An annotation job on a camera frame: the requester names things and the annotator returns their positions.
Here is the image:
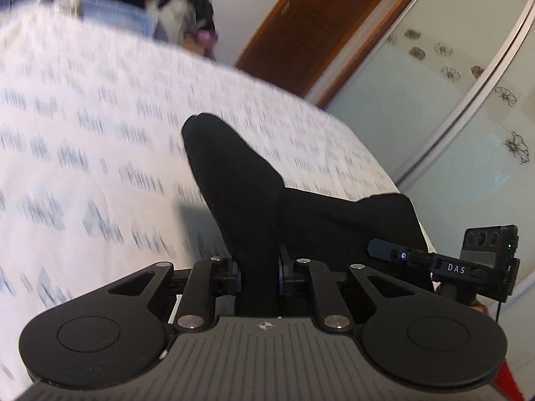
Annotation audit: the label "pile of clothes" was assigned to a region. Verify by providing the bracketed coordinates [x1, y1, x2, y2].
[84, 0, 220, 57]

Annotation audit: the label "sliding wardrobe door with flowers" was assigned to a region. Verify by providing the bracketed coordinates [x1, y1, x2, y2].
[324, 0, 535, 301]

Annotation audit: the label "red cloth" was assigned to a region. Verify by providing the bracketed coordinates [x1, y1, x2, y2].
[498, 361, 527, 401]

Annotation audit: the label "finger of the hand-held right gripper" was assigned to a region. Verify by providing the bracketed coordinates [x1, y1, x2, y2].
[367, 238, 436, 269]

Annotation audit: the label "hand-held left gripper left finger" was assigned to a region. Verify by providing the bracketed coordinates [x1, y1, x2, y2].
[106, 256, 244, 335]

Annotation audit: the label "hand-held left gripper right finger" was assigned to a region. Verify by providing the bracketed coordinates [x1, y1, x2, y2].
[278, 243, 419, 334]

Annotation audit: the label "black pants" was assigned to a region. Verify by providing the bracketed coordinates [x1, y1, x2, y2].
[181, 113, 436, 319]

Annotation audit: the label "bed with white printed sheet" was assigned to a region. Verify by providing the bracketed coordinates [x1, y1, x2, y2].
[0, 4, 436, 401]

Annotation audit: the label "blue laundry basket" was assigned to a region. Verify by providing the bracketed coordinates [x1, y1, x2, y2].
[77, 0, 158, 41]

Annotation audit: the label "brown wooden door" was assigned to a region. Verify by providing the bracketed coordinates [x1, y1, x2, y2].
[234, 0, 440, 108]

